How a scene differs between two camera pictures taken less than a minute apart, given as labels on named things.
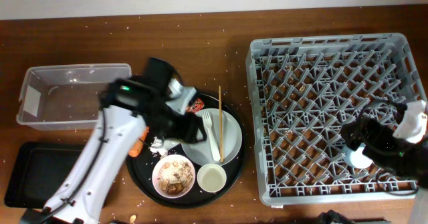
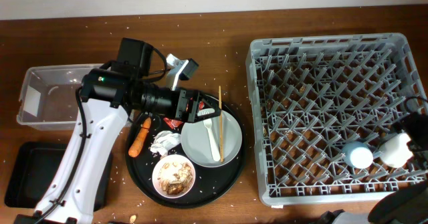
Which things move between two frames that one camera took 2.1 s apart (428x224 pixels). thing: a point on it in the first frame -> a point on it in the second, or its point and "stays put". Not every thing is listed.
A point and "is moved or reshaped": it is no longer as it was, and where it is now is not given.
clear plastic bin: (65, 96) stays put
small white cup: (211, 178) is moved or reshaped
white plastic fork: (207, 120) stays put
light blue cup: (356, 158) stays put
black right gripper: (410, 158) -> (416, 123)
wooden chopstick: (221, 122) stays put
